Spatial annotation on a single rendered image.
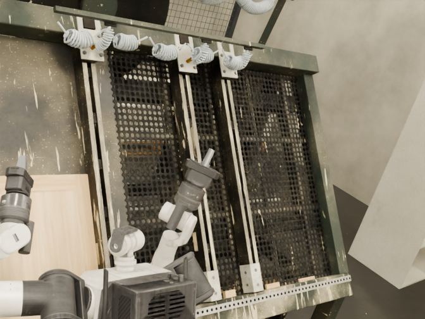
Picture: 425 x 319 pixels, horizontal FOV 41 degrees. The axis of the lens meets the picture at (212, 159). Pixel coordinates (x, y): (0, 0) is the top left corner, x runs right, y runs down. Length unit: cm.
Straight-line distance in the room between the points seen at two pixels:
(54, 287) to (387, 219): 418
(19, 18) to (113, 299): 113
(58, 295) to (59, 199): 70
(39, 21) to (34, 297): 111
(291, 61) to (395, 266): 281
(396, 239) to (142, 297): 409
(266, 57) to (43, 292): 184
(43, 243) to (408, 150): 377
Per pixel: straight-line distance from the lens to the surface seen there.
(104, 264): 219
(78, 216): 221
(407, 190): 530
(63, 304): 155
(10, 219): 174
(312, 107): 323
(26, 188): 180
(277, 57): 306
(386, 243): 546
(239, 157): 269
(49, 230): 216
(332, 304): 318
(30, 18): 227
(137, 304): 151
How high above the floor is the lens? 227
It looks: 20 degrees down
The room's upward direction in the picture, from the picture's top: 18 degrees clockwise
